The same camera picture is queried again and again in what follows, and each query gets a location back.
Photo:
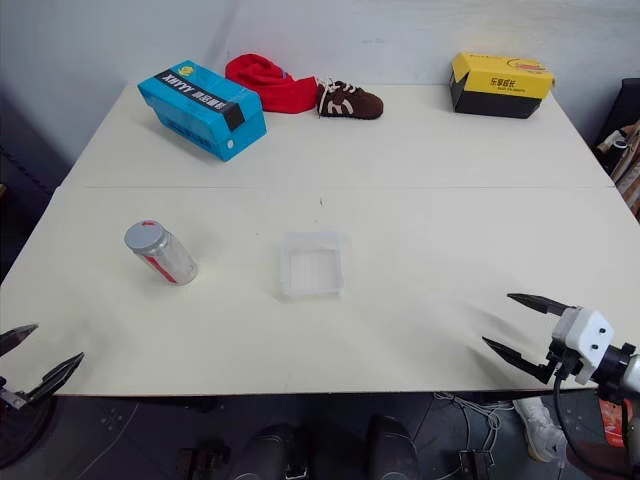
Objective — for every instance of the brown and white shoe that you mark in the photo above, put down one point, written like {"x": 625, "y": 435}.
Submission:
{"x": 352, "y": 102}

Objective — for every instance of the clear square plastic container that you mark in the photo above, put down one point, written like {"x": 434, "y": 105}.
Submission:
{"x": 312, "y": 267}

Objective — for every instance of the dark red round base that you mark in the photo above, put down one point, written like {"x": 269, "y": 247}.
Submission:
{"x": 25, "y": 435}

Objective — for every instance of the blue cardboard shoe box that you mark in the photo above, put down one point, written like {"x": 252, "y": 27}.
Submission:
{"x": 200, "y": 107}

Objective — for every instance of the red cloth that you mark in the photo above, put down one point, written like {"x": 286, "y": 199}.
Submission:
{"x": 272, "y": 87}

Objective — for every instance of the white sneaker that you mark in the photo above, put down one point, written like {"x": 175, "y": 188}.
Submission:
{"x": 542, "y": 430}

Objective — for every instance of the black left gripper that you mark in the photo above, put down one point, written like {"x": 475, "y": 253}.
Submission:
{"x": 10, "y": 396}

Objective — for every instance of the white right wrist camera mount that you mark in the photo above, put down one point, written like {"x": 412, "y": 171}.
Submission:
{"x": 587, "y": 335}

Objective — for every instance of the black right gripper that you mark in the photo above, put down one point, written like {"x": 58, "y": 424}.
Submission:
{"x": 564, "y": 361}

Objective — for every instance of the patterned clothes pile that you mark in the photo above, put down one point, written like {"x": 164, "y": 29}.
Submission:
{"x": 627, "y": 165}

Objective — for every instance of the yellow and black shoe box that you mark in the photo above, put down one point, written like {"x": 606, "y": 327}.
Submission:
{"x": 500, "y": 87}

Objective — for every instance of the black floor clamp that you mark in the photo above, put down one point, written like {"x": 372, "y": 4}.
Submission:
{"x": 475, "y": 465}

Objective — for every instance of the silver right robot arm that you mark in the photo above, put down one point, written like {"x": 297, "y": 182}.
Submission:
{"x": 619, "y": 362}

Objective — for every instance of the grey plastic can lid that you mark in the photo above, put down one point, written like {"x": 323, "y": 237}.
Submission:
{"x": 144, "y": 235}

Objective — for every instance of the black chair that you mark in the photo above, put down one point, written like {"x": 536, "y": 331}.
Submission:
{"x": 622, "y": 107}

